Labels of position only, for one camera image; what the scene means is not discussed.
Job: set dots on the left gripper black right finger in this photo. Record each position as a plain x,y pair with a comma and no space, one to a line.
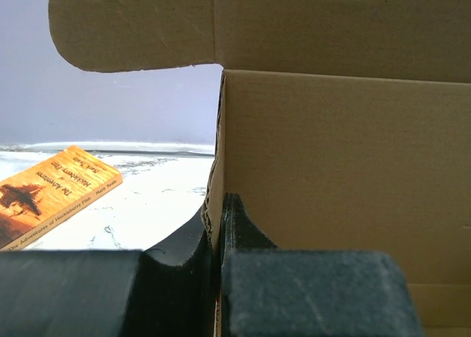
269,291

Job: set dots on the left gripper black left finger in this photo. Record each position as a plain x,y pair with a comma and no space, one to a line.
165,290

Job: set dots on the brown cardboard box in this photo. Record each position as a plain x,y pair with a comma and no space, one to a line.
343,124

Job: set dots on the orange booklet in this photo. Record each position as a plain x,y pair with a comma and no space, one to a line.
38,199

